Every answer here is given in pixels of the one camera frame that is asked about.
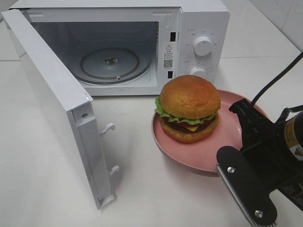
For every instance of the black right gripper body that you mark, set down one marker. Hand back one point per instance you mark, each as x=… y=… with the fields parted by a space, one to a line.
x=277 y=158

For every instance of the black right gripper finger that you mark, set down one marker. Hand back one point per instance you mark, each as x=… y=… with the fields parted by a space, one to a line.
x=248 y=116
x=247 y=190

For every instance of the burger with lettuce and cheese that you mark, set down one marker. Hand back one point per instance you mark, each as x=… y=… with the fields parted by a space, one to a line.
x=188 y=108

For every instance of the pink round plate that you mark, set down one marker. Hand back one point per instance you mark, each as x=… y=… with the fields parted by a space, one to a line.
x=201 y=156

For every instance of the white microwave door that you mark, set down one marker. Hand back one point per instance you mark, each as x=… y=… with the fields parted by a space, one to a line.
x=66 y=104

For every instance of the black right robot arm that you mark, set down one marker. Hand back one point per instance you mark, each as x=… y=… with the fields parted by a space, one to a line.
x=250 y=135

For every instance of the white lower timer knob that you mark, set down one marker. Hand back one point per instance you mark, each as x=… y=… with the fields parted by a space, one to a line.
x=198 y=71

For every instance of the white upper power knob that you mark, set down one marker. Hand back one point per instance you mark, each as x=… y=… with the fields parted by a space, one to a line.
x=202 y=45

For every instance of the white warning label sticker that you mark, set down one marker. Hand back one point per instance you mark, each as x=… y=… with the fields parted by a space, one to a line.
x=168 y=54

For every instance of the glass microwave turntable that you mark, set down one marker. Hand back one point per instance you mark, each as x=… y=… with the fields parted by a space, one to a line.
x=113 y=65

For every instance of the white microwave oven body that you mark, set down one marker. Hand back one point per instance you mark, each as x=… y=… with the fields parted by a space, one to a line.
x=74 y=28

